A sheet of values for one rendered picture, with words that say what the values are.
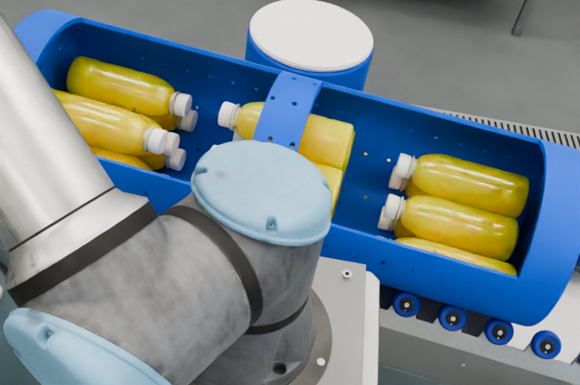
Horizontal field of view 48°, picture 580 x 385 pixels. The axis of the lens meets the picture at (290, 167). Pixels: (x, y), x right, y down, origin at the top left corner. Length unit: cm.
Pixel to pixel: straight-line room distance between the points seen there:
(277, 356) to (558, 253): 45
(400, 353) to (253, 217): 70
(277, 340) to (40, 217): 26
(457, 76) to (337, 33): 194
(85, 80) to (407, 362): 72
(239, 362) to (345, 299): 17
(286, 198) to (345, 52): 94
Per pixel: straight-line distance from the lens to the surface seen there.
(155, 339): 45
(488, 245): 106
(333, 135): 97
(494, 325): 110
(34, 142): 46
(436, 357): 114
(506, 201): 106
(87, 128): 104
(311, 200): 51
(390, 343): 113
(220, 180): 51
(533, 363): 115
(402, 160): 106
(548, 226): 94
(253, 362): 62
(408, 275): 96
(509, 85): 345
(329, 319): 72
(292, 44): 142
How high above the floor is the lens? 181
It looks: 44 degrees down
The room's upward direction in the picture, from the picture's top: 10 degrees clockwise
